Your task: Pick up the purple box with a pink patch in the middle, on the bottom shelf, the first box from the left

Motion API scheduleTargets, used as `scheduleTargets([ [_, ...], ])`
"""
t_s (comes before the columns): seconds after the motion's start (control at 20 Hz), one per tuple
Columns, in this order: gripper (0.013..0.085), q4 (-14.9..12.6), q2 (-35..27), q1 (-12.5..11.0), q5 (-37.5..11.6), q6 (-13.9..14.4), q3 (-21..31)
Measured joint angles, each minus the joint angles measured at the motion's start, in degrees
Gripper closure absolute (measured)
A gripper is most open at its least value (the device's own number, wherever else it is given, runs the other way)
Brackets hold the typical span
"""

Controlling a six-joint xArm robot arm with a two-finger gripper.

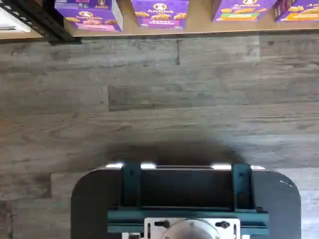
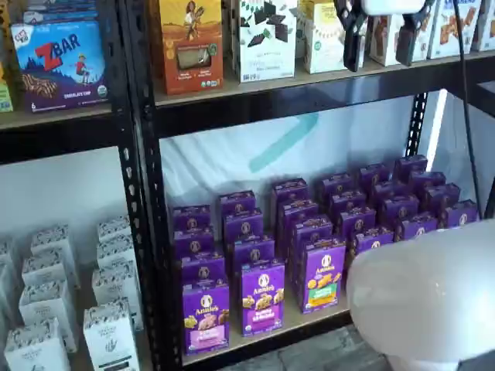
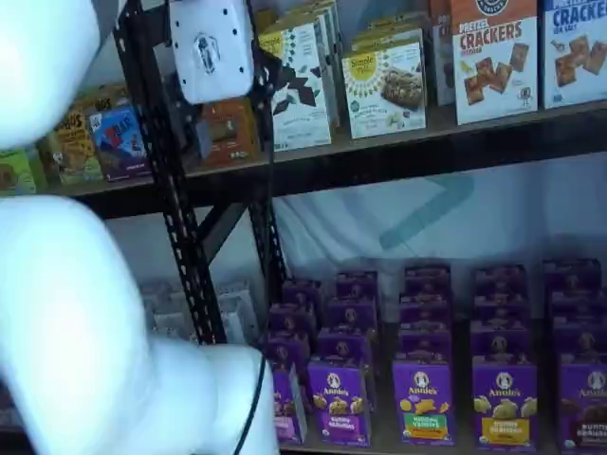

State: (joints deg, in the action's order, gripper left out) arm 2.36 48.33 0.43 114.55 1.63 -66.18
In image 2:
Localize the Simple Mills dark chocolate box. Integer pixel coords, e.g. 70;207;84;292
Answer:
231;0;299;84

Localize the purple Annie's box yellow label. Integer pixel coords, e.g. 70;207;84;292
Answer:
316;172;355;198
327;189;368;213
336;206;377;240
350;226;395;267

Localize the purple Annie's box violet label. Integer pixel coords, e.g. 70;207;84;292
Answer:
218;189;257;217
241;257;286;337
222;207;265;243
231;233;276;271

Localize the purple Z Bar box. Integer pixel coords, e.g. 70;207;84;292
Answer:
10;19;111;114

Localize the yellow Bobo's box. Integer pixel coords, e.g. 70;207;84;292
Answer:
0;57;15;114

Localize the black cable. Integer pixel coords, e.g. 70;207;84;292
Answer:
452;0;485;222

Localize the purple Annie's box brown label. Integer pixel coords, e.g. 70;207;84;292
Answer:
377;194;421;223
370;179;410;202
394;211;439;243
357;163;392;186

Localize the white backdrop sheet teal mark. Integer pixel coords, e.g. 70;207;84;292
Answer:
159;89;480;243

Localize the orange box with woman picture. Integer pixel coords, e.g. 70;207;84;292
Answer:
149;0;224;97

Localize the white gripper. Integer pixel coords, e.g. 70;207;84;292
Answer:
334;0;428;73

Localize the white snack box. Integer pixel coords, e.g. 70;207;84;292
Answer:
472;0;495;53

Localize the purple Annie's box pink label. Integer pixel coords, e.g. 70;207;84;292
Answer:
171;204;213;233
181;277;231;356
180;250;227;285
172;226;216;259

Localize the purple Annie's box green label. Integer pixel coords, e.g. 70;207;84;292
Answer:
290;213;334;305
280;198;321;248
270;176;310;217
302;236;348;315

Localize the blue pretzel crackers box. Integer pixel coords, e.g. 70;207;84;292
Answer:
426;0;483;60

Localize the Simple Mills yellow cookie box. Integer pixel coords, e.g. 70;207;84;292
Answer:
296;0;367;75

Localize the blue Z Bar box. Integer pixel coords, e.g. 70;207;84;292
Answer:
21;0;100;26

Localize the white box with black print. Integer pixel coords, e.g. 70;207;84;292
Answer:
83;298;141;371
95;234;137;271
96;216;133;243
21;250;81;290
29;223;71;257
91;262;145;332
3;317;73;371
18;278;79;353

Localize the orange pretzel crackers box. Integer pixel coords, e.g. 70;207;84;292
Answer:
366;11;430;67

